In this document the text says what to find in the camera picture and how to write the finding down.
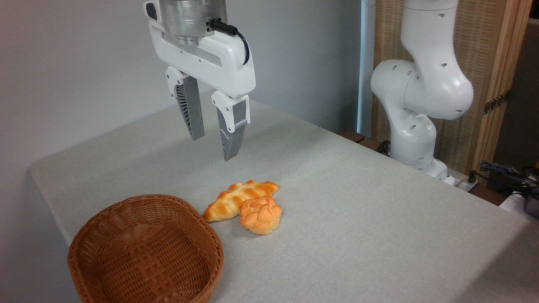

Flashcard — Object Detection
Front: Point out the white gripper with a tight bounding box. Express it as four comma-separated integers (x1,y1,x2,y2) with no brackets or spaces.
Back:
143,0,256,162

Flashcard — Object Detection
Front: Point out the round knotted bread roll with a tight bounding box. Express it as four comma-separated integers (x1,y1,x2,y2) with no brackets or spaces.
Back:
239,196,283,235

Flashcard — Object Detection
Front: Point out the long braided bread loaf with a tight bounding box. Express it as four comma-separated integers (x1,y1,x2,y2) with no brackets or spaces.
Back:
203,180,280,222

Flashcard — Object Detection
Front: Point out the brown woven wicker basket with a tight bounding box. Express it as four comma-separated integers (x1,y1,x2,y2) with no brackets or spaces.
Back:
67,194,224,303

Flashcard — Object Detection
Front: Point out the dark brown wooden ledge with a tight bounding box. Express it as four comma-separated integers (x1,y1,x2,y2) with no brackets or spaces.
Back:
339,130,393,157

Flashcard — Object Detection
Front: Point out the white vertical pole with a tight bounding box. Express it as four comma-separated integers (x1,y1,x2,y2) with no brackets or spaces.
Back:
357,0,376,138

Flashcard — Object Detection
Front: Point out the white power strip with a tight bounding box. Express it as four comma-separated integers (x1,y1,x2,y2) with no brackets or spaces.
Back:
444,168,480,193

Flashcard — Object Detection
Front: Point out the wooden woven folding screen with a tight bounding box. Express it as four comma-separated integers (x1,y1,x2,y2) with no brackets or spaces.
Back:
373,0,534,186

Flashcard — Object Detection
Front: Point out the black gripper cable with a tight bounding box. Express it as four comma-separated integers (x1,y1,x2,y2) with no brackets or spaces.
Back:
209,19,251,66

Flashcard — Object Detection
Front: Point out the bundle of black cables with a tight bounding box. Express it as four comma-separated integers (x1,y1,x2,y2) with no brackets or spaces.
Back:
468,161,539,199

